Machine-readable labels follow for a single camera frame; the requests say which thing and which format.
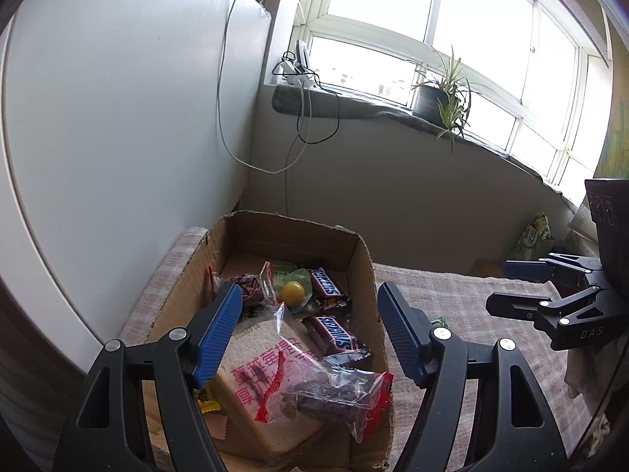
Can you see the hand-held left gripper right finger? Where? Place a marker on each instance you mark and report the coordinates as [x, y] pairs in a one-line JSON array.
[[398, 334]]

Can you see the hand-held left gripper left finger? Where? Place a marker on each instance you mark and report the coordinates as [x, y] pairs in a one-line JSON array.
[[221, 329]]

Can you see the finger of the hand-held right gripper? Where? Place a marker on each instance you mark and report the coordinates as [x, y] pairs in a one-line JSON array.
[[526, 269], [511, 304]]

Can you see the clear red-edged snack packet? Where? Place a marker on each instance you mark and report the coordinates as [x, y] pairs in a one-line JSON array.
[[334, 393], [250, 287]]

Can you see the yellow snack packet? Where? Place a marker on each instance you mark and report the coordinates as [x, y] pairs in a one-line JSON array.
[[209, 403]]

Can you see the jelly cup with yellow ball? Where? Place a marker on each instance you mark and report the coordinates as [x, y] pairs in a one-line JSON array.
[[292, 292]]

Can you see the green snack packet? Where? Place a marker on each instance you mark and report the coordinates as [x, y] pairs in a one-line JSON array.
[[284, 270]]

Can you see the brown chocolate bar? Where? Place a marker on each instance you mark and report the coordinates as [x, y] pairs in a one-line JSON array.
[[336, 337], [327, 285]]

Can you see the cardboard box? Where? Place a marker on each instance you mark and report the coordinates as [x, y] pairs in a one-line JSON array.
[[295, 241]]

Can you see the green printed bag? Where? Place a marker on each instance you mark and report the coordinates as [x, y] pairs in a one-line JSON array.
[[533, 236]]

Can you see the packaged sliced bread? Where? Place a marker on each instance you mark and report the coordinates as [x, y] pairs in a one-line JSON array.
[[245, 354]]

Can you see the brown cardboard carton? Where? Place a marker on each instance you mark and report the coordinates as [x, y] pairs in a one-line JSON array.
[[486, 266]]

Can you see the small green packet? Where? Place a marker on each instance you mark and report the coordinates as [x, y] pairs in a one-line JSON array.
[[441, 322]]

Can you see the small tan packet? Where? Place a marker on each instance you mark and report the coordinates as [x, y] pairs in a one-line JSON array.
[[215, 425]]

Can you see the beige cloth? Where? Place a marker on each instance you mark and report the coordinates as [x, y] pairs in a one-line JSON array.
[[580, 373]]

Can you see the potted spider plant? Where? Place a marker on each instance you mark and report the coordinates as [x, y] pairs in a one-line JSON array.
[[432, 101]]

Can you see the white wardrobe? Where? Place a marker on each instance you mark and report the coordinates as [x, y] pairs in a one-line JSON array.
[[123, 108]]

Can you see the white power strip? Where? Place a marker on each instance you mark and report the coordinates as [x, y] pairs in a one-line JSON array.
[[295, 78]]

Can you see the white framed window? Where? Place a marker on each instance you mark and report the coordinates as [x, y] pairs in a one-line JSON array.
[[383, 10]]

